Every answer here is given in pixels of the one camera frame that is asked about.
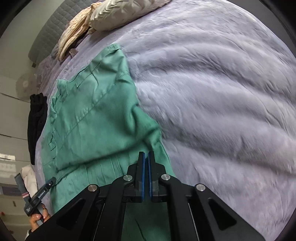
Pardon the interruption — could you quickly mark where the lavender bed cover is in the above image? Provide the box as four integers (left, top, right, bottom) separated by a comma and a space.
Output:
37, 1, 295, 240

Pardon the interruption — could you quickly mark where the white standing fan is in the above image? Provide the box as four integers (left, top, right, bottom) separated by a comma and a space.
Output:
16, 73, 38, 100

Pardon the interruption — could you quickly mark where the round white pleated cushion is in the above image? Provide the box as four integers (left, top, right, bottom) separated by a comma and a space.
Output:
90, 0, 169, 32

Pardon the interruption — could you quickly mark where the green work jacket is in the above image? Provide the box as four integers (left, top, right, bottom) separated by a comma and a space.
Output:
41, 43, 176, 241

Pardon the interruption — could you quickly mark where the person's left hand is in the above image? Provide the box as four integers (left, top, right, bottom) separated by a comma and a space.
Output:
29, 204, 51, 232

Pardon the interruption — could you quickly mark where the white puffy jacket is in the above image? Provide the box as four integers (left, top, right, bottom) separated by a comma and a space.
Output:
21, 165, 38, 197

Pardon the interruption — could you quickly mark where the black garment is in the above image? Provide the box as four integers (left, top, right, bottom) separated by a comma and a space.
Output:
27, 93, 48, 165

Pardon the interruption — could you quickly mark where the grey quilted headboard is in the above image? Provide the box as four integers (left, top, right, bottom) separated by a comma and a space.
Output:
28, 0, 96, 68

